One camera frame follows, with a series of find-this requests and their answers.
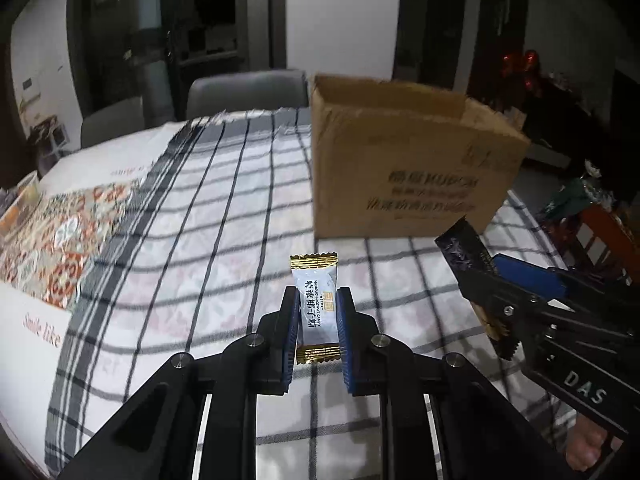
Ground patterned table mat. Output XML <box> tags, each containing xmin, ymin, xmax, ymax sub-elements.
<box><xmin>0</xmin><ymin>177</ymin><xmax>151</xmax><ymax>311</ymax></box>

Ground red balloon bunch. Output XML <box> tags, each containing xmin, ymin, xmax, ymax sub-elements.
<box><xmin>502</xmin><ymin>49</ymin><xmax>543</xmax><ymax>91</ymax></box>

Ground black snack packet gold edge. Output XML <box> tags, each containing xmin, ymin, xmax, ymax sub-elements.
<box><xmin>434</xmin><ymin>216</ymin><xmax>521</xmax><ymax>360</ymax></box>

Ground grey chair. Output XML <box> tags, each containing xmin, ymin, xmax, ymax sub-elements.
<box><xmin>80</xmin><ymin>95</ymin><xmax>151</xmax><ymax>148</ymax></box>
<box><xmin>186</xmin><ymin>70</ymin><xmax>310</xmax><ymax>121</ymax></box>

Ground white candy packet gold ends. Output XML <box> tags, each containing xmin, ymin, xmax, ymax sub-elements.
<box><xmin>290</xmin><ymin>251</ymin><xmax>341</xmax><ymax>365</ymax></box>

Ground clear plastic container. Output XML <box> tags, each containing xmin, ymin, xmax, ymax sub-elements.
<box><xmin>0</xmin><ymin>170</ymin><xmax>41</xmax><ymax>241</ymax></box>

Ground brown cardboard box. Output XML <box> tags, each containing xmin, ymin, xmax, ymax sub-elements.
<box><xmin>310</xmin><ymin>74</ymin><xmax>532</xmax><ymax>240</ymax></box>

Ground dark glass sliding door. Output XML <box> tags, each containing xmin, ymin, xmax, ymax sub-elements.
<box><xmin>67</xmin><ymin>0</ymin><xmax>251</xmax><ymax>126</ymax></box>

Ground checked tablecloth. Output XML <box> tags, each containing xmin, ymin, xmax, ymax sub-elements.
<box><xmin>42</xmin><ymin>107</ymin><xmax>576</xmax><ymax>480</ymax></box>

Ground orange wooden chair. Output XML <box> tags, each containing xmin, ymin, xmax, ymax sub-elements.
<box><xmin>575</xmin><ymin>205</ymin><xmax>640</xmax><ymax>281</ymax></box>

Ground person's right hand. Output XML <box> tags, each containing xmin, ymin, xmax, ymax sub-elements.
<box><xmin>565</xmin><ymin>410</ymin><xmax>626</xmax><ymax>473</ymax></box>

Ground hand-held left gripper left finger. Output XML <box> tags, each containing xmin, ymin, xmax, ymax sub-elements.
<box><xmin>57</xmin><ymin>285</ymin><xmax>302</xmax><ymax>480</ymax></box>

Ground green cloth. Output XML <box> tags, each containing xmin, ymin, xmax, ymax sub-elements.
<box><xmin>542</xmin><ymin>177</ymin><xmax>596</xmax><ymax>221</ymax></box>

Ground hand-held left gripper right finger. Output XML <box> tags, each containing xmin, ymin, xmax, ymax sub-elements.
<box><xmin>336</xmin><ymin>286</ymin><xmax>576</xmax><ymax>480</ymax></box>

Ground small white rack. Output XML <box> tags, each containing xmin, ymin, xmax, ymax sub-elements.
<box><xmin>27</xmin><ymin>117</ymin><xmax>68</xmax><ymax>153</ymax></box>

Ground white lettered table cover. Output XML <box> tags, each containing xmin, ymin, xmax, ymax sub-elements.
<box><xmin>0</xmin><ymin>120</ymin><xmax>191</xmax><ymax>476</ymax></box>

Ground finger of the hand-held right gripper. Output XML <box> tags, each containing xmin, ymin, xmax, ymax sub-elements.
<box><xmin>492</xmin><ymin>254</ymin><xmax>640</xmax><ymax>311</ymax></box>
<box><xmin>457</xmin><ymin>272</ymin><xmax>551</xmax><ymax>356</ymax></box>

